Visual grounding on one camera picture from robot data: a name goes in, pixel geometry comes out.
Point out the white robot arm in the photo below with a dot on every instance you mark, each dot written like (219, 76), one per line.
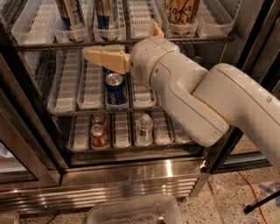
(205, 103)

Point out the front blue pepsi can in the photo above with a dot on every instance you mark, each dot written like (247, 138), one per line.
(115, 85)

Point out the front red soda can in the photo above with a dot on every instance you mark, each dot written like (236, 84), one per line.
(99, 137)

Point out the fridge glass door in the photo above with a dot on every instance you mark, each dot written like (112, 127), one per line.
(22, 134)

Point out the black tripod leg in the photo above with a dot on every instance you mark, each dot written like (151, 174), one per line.
(250, 208)

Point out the rear red soda can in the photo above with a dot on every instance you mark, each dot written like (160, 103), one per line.
(100, 119)

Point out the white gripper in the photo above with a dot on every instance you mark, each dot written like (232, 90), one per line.
(143, 59)

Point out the top wire shelf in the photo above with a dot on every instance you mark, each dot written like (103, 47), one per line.
(131, 42)

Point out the red soda can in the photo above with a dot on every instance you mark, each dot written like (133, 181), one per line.
(100, 119)
(99, 137)

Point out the wire shelf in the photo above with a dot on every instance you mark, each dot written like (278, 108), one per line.
(131, 42)
(101, 110)

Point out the middle wire shelf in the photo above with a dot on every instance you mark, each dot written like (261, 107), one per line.
(101, 110)

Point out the clear water bottle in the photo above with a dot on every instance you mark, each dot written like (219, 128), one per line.
(144, 129)

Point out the clear plastic bin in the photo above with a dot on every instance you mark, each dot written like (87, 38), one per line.
(143, 210)

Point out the small clear container corner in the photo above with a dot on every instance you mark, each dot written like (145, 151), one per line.
(9, 218)

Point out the silver blue redbull can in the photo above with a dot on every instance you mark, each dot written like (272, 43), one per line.
(107, 18)
(72, 25)

